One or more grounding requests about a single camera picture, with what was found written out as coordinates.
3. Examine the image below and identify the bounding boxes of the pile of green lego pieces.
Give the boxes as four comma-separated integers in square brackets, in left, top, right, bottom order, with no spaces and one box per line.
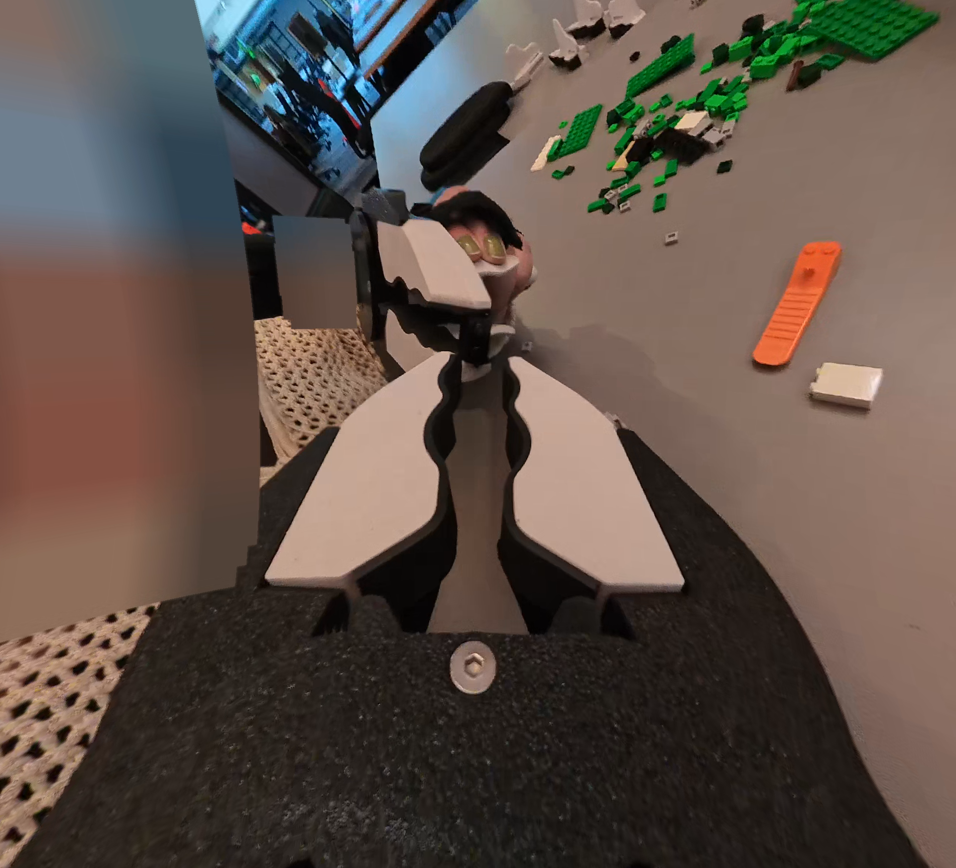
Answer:
[532,0,942,216]

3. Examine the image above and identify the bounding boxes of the large green lego plate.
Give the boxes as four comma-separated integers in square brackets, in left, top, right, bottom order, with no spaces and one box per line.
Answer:
[805,0,942,61]

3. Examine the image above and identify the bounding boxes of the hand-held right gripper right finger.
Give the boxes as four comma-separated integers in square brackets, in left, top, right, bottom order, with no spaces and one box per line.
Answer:
[500,356,687,596]

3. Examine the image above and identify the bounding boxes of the black zip case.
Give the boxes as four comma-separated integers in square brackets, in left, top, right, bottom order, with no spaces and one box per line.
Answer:
[417,82,514,191]

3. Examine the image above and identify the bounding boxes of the orange brick separator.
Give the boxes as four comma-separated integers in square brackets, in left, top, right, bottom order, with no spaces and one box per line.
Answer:
[751,241,843,368]

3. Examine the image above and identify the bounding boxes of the long green lego plate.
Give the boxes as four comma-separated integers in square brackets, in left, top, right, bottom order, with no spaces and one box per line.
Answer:
[624,33,696,99]

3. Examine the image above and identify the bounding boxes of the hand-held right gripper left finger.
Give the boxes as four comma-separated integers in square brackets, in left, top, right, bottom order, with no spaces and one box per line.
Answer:
[263,353,458,599]

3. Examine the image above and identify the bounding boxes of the person's left hand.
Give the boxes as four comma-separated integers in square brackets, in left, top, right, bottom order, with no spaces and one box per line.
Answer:
[447,229,540,303]

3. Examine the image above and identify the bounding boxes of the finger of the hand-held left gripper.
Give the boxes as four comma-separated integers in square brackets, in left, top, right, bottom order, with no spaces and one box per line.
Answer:
[373,218,495,320]
[382,302,468,380]

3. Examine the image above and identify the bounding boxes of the black lego plate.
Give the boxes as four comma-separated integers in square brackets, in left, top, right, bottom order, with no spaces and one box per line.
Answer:
[656,127,712,165]

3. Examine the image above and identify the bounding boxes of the white flat tile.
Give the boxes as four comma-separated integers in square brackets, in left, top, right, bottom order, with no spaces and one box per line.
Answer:
[810,362,884,411]

